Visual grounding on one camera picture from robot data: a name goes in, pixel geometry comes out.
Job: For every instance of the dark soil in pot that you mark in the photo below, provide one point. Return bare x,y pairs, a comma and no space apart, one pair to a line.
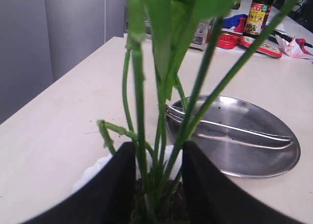
175,209

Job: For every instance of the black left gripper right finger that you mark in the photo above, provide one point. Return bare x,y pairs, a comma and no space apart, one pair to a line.
212,198

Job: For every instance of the clear acrylic rack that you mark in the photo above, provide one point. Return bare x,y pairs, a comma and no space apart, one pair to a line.
200,38

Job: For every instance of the white plastic flower pot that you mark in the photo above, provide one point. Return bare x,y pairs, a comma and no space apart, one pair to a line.
92,171

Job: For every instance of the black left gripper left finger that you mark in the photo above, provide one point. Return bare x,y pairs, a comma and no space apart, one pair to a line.
106,199

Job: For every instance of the round stainless steel plate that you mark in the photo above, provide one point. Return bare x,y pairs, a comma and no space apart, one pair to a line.
244,140

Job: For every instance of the dark soy sauce bottle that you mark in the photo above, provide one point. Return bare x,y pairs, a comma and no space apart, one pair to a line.
257,17

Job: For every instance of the white pink crumpled wrapper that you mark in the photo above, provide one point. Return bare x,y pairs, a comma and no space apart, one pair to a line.
295,48

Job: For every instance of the red artificial flower with leaves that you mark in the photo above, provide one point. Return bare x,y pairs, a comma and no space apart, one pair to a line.
173,24

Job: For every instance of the blue cloth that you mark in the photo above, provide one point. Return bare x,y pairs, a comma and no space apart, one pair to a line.
233,21

